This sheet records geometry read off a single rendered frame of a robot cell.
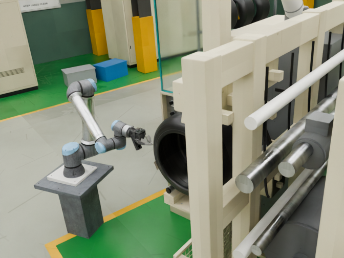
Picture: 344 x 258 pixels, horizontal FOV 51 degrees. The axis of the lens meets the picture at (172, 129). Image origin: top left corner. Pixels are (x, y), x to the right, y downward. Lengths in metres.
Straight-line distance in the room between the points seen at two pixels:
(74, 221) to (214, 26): 2.21
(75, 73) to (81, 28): 3.02
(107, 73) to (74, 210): 4.83
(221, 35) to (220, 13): 0.13
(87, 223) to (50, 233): 0.44
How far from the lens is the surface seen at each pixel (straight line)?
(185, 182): 2.48
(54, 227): 3.85
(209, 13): 2.24
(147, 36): 8.07
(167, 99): 3.15
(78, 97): 2.90
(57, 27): 10.36
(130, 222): 3.66
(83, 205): 3.38
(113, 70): 7.96
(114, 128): 2.69
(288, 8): 2.54
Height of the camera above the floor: 2.30
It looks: 25 degrees down
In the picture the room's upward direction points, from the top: 4 degrees counter-clockwise
